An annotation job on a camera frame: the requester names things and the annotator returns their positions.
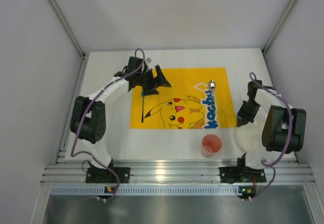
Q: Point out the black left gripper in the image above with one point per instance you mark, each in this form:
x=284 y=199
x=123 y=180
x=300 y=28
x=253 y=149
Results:
x=150 y=80

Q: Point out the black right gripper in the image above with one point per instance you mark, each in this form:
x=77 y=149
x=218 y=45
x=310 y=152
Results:
x=246 y=110

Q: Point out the blue plastic fork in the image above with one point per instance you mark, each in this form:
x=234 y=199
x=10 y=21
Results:
x=143 y=101

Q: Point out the white bear plate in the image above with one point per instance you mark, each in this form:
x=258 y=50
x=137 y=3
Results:
x=248 y=137

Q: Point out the yellow Pikachu cloth placemat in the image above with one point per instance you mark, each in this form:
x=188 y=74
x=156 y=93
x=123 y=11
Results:
x=186 y=104

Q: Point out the green handled metal spoon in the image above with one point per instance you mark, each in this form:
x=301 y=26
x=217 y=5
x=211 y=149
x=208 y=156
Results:
x=212 y=88

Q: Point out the pink plastic cup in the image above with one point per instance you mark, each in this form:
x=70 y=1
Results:
x=210 y=146

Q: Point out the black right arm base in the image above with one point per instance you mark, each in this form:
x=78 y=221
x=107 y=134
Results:
x=241 y=173

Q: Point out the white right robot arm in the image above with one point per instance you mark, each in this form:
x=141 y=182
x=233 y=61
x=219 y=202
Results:
x=267 y=128

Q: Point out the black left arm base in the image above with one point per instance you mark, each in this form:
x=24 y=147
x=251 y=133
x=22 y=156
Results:
x=103 y=176

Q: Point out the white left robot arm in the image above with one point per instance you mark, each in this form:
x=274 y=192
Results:
x=88 y=121

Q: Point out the aluminium mounting rail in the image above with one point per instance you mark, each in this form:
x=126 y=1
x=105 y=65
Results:
x=175 y=172

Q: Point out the slotted grey cable duct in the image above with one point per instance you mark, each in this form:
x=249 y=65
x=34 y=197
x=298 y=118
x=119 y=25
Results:
x=127 y=190

